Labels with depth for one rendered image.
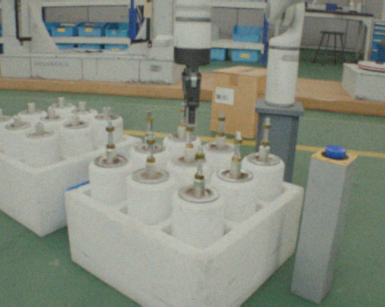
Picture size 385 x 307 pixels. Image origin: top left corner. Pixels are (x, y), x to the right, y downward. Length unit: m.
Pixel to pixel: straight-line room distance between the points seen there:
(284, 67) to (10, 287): 0.92
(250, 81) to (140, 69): 1.18
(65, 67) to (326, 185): 2.57
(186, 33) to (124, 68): 2.14
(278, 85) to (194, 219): 0.63
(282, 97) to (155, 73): 1.72
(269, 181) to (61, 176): 0.53
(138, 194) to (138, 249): 0.10
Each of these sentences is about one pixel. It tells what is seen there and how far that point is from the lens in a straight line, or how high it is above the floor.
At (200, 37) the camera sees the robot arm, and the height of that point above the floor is 0.51.
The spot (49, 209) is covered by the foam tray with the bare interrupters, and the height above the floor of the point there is 0.07.
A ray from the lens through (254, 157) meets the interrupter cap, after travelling 0.90.
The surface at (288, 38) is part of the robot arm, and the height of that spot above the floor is 0.50.
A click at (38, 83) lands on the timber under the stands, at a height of 0.06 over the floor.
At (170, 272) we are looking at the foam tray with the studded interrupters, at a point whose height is 0.12.
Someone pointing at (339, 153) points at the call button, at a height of 0.32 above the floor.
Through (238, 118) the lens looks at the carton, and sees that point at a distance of 1.91.
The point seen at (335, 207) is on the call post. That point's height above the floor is 0.23.
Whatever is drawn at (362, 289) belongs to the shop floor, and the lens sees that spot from 0.96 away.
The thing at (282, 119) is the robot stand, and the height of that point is 0.27.
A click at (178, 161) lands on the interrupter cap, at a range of 0.84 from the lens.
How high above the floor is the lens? 0.55
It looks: 19 degrees down
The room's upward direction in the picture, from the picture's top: 2 degrees clockwise
